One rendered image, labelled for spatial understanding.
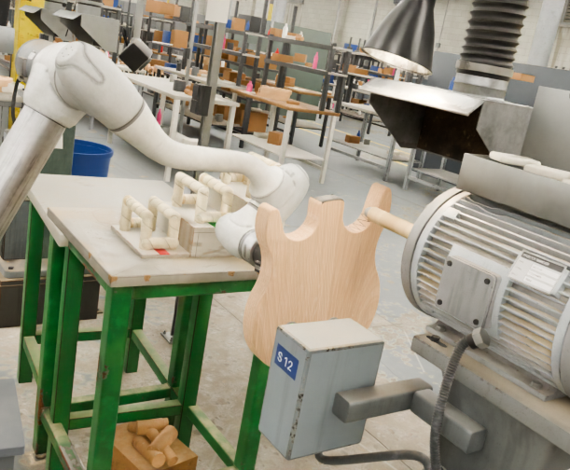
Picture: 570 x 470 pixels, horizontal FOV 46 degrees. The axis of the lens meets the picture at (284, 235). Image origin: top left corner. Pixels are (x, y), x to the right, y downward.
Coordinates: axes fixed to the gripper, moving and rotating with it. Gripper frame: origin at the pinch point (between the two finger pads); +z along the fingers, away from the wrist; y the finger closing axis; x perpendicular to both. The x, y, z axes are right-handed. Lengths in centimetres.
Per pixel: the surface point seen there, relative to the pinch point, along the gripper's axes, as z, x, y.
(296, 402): 38.5, 1.0, 29.7
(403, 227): 19.9, 19.9, -6.2
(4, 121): -438, -50, -17
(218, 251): -51, -12, -4
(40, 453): -95, -99, 40
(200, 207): -56, 1, 1
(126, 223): -72, -7, 17
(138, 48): 0, 51, 42
